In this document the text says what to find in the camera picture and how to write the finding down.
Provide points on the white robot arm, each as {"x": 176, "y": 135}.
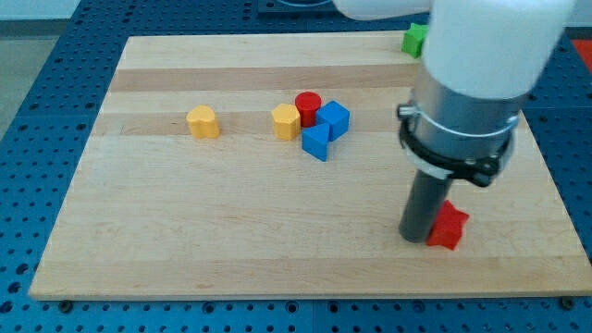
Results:
{"x": 479, "y": 61}

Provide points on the red star block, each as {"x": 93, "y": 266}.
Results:
{"x": 448, "y": 228}

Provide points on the red cylinder block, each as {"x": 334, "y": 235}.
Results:
{"x": 307, "y": 104}

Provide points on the green star block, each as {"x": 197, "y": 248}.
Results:
{"x": 413, "y": 40}

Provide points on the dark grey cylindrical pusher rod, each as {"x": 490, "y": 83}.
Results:
{"x": 426, "y": 197}

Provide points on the wooden board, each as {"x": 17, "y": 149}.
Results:
{"x": 153, "y": 213}

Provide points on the blue cube block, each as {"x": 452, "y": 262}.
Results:
{"x": 336, "y": 116}

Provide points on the silver flange with black clamp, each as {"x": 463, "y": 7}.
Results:
{"x": 451, "y": 135}

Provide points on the yellow pentagon block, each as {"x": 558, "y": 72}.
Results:
{"x": 286, "y": 122}

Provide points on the blue triangle block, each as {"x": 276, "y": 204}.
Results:
{"x": 315, "y": 141}

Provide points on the yellow heart block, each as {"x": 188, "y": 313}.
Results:
{"x": 203, "y": 123}

